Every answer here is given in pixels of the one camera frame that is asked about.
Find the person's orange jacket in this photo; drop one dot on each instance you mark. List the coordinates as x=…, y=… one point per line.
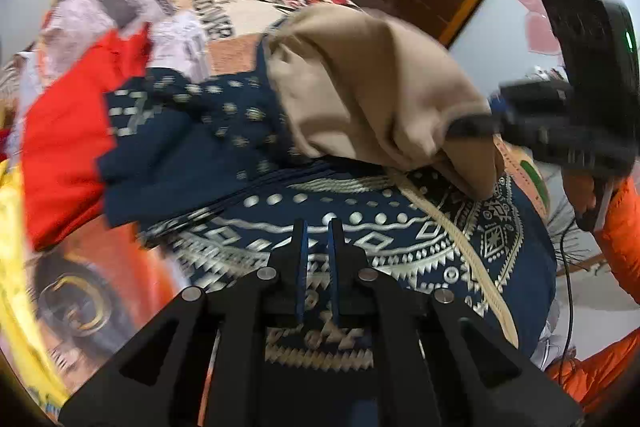
x=600, y=377

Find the yellow garment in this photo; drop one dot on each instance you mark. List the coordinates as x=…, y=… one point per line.
x=15, y=257

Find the red garment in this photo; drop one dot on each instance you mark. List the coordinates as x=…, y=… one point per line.
x=65, y=147

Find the navy patterned hooded jacket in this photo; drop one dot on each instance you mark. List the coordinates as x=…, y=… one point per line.
x=425, y=227

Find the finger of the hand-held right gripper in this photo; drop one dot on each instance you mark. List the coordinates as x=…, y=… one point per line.
x=498, y=104
x=475, y=126

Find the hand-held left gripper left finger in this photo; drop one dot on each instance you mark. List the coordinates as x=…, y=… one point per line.
x=300, y=267

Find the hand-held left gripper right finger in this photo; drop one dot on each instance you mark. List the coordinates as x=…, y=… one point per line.
x=336, y=267

